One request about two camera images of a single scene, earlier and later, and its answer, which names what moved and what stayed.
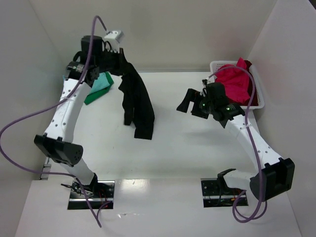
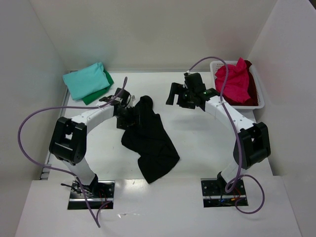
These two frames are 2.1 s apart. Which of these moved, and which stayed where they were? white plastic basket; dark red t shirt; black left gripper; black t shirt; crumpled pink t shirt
Moved: black left gripper; black t shirt
Stayed: crumpled pink t shirt; white plastic basket; dark red t shirt
